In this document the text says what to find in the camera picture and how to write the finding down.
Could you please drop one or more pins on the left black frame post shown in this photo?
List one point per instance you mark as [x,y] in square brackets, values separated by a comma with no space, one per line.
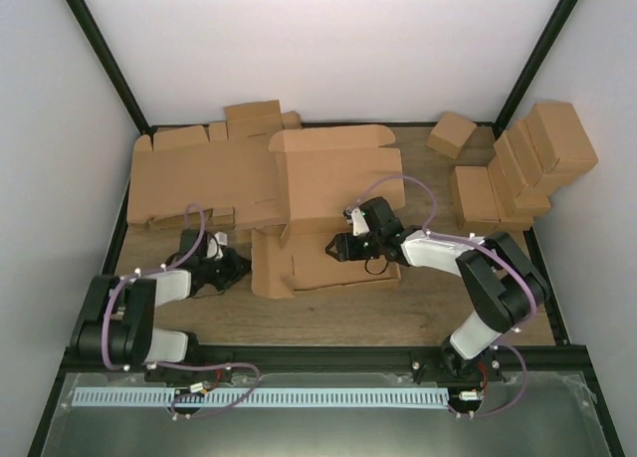
[91,30]

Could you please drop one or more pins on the large folded cardboard box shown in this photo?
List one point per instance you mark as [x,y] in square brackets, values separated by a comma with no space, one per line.
[561,143]

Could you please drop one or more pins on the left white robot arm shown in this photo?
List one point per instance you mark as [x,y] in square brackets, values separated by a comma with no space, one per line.
[116,324]

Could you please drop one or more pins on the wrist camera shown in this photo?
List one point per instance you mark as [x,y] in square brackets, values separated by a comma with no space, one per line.
[355,218]
[216,245]

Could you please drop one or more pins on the stack of flat cardboard blanks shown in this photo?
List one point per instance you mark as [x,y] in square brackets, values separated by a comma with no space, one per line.
[224,167]

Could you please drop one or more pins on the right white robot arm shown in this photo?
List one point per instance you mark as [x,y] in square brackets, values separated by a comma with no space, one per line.
[503,285]

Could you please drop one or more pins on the row of folded boxes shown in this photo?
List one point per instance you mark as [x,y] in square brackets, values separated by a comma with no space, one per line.
[517,202]

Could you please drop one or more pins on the right black frame post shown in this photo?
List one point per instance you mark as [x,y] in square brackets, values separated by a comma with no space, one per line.
[542,47]

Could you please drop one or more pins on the black frame post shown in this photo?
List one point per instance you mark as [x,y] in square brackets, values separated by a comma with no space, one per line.
[542,47]
[91,30]

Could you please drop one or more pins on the folded box on table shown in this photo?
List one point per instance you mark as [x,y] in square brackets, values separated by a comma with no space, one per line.
[473,198]

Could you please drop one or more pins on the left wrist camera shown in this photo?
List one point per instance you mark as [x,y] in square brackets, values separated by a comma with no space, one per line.
[216,245]

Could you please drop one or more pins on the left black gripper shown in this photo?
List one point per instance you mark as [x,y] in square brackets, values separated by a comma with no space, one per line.
[237,264]

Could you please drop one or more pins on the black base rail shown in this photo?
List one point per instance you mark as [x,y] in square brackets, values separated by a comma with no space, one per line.
[423,363]

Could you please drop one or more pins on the light blue slotted cable duct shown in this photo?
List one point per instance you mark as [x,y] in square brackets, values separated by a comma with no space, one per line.
[401,397]

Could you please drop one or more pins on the small folded cardboard box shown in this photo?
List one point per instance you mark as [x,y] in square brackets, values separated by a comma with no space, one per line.
[450,134]

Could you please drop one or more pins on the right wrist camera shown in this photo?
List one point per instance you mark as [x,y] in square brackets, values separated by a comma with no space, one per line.
[355,218]

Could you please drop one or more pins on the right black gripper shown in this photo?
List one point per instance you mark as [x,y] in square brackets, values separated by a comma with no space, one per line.
[346,251]

